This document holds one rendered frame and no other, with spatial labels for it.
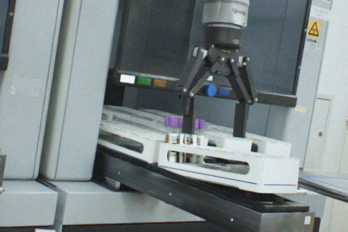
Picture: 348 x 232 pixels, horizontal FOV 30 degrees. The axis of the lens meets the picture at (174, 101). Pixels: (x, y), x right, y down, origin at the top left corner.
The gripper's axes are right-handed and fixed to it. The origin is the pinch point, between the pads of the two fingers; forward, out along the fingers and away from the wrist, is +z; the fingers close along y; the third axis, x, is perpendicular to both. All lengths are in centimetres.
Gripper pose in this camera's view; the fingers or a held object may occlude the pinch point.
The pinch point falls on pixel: (214, 130)
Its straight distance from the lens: 128.8
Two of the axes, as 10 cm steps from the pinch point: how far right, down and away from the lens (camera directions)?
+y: 7.8, 0.9, 6.2
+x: -6.2, -0.3, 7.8
